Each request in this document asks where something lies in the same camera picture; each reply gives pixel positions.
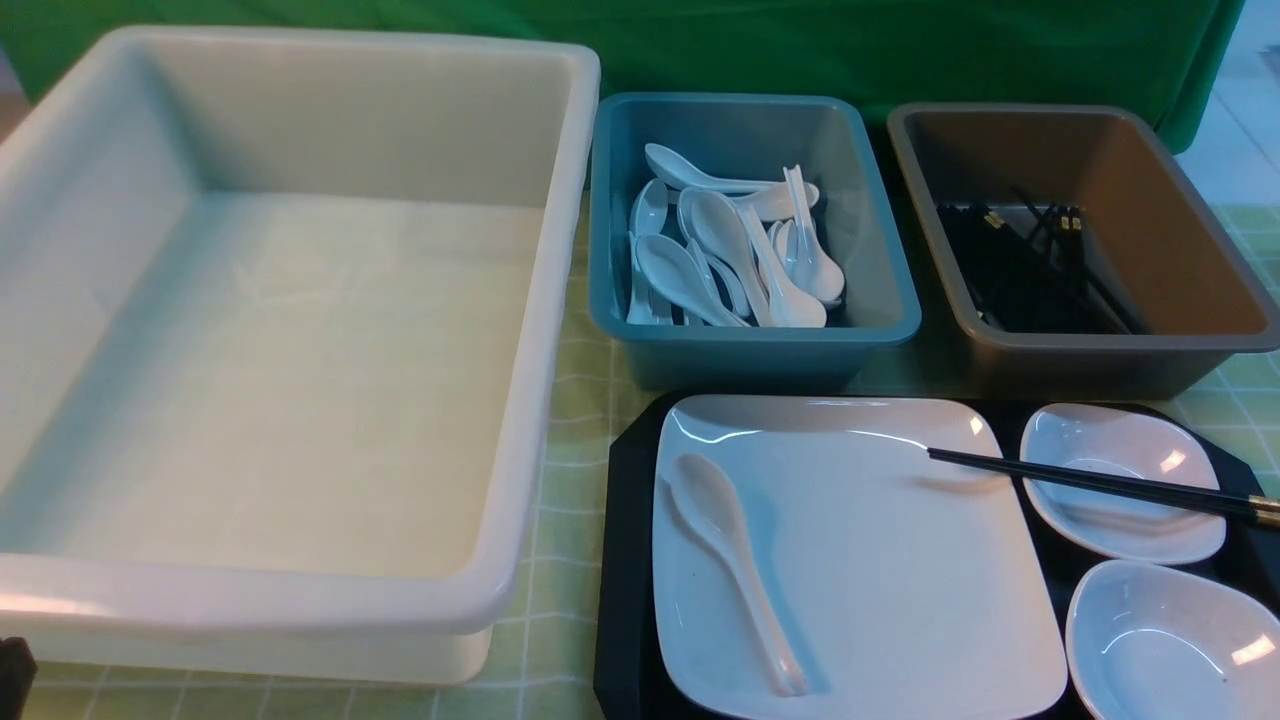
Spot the white spoon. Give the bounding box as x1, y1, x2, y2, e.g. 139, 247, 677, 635
644, 143, 800, 223
783, 165, 845, 307
666, 454, 809, 697
626, 178, 673, 325
678, 188, 827, 328
636, 234, 748, 327

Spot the large white square plate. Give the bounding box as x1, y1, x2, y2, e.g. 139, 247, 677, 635
652, 395, 1069, 719

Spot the white small dish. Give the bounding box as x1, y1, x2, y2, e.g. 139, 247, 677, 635
1064, 560, 1279, 719
1019, 404, 1228, 566

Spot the black chopstick pair gold tip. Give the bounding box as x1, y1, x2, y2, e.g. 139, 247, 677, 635
925, 447, 1279, 529

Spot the teal plastic bin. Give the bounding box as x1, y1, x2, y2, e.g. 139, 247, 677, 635
588, 92, 922, 395

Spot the green checked tablecloth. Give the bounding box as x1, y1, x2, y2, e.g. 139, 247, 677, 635
20, 199, 1277, 719

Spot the large white plastic tub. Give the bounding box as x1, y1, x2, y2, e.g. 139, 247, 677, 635
1, 26, 602, 685

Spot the black chopsticks pile in bin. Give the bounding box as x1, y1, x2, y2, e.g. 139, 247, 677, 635
936, 184, 1152, 334

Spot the brown plastic bin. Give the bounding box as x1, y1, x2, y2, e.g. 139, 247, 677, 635
887, 102, 1277, 400

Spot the green backdrop cloth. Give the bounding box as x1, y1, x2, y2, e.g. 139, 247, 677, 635
1, 1, 1243, 152

